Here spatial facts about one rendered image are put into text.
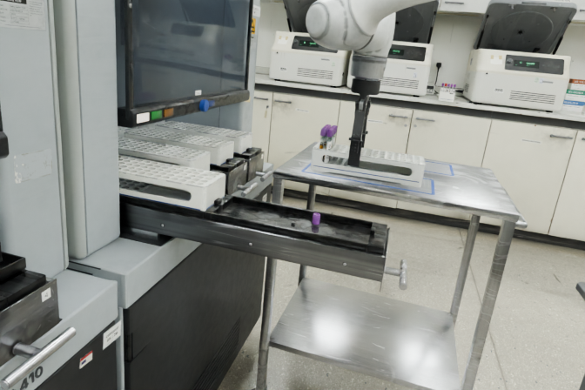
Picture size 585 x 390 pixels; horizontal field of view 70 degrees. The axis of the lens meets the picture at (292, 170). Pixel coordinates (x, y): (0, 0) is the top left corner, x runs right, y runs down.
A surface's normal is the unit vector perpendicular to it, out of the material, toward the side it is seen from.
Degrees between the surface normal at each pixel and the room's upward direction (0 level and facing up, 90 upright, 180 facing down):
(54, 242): 90
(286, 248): 90
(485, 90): 90
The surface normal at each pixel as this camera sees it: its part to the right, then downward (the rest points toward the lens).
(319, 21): -0.77, 0.17
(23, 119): 0.96, 0.16
